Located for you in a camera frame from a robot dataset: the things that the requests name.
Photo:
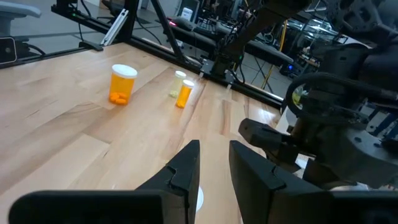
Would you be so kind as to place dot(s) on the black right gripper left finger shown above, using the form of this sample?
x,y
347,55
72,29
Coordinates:
x,y
183,174

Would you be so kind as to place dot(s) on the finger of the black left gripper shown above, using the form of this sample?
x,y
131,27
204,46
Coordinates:
x,y
264,135
290,160

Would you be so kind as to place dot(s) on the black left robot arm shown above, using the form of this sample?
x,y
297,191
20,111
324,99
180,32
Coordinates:
x,y
264,25

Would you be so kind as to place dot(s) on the silver frame bracket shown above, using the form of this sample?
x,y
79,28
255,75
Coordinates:
x,y
115,28

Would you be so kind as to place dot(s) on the black flat device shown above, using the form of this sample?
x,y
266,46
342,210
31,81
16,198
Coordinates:
x,y
7,50

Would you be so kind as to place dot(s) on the small clear pill bottle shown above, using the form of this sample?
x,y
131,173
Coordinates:
x,y
178,82

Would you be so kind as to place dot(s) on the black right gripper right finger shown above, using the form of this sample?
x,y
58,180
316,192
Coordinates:
x,y
252,180

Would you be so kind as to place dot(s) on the black computer mouse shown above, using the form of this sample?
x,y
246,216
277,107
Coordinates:
x,y
177,22

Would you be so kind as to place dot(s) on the grey office chair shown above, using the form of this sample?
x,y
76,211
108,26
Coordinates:
x,y
17,11

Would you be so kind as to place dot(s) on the small orange pill bottle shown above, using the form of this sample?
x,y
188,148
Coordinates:
x,y
184,95

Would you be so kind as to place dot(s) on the large orange pill bottle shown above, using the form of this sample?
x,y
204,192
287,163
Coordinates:
x,y
122,87

